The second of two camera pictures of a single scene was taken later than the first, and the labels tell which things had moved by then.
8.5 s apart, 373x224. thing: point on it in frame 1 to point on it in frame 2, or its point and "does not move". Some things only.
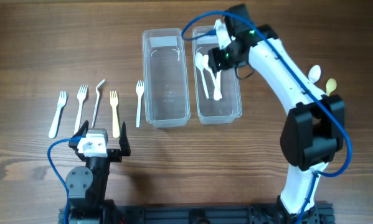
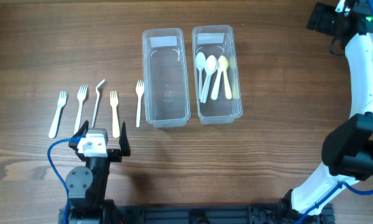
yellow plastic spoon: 330,86 to 223,64
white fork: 61,102 does not move
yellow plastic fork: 114,102 does not move
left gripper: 116,155 does not move
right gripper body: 225,57 to 329,19
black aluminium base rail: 238,214 does not move
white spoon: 314,73 to 211,63
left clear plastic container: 165,80 does not move
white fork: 139,89 does not move
